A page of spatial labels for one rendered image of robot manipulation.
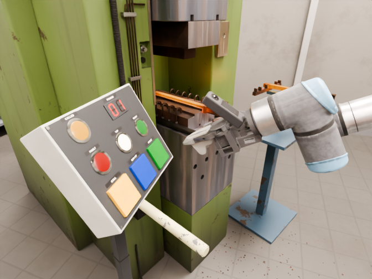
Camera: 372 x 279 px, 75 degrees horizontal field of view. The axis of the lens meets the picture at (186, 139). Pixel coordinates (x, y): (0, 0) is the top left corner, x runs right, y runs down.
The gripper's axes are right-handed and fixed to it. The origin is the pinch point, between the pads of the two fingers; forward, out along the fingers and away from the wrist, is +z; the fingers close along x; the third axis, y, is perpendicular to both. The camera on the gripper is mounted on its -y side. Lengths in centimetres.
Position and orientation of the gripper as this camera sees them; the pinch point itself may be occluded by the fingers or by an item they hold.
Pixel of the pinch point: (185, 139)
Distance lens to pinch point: 69.0
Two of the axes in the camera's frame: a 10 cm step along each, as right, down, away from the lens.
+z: -8.3, 3.2, 4.6
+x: 3.0, -4.4, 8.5
